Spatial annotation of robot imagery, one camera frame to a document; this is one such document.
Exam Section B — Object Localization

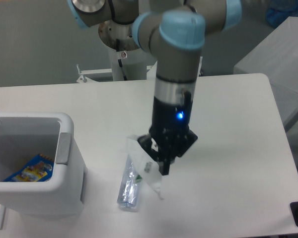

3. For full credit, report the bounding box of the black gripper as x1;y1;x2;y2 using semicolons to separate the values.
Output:
137;95;198;176

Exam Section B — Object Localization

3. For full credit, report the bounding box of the white plastic bag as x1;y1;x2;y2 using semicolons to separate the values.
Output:
126;134;164;200

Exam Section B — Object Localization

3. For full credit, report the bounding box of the clear plastic water bottle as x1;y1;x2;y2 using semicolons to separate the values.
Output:
117;156;142;209

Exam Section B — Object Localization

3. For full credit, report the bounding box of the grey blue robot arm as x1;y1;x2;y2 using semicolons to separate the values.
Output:
68;0;242;176

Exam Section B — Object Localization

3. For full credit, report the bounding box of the white trash can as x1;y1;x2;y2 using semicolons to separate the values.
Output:
0;112;87;215

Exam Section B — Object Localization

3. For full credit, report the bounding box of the blue snack wrapper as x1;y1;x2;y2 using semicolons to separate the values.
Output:
2;154;55;182

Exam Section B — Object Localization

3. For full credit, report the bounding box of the white covered side table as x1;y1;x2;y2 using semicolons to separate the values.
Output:
233;17;298;131

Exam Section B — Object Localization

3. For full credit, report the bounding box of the blue object at top right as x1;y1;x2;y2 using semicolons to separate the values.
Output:
265;0;298;28

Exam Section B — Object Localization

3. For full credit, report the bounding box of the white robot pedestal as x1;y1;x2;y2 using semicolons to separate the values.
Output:
98;20;149;81

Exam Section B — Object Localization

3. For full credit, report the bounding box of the white pedestal base frame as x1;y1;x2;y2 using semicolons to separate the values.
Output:
75;56;204;84

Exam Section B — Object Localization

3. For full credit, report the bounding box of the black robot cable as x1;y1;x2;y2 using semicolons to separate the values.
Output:
115;38;128;81

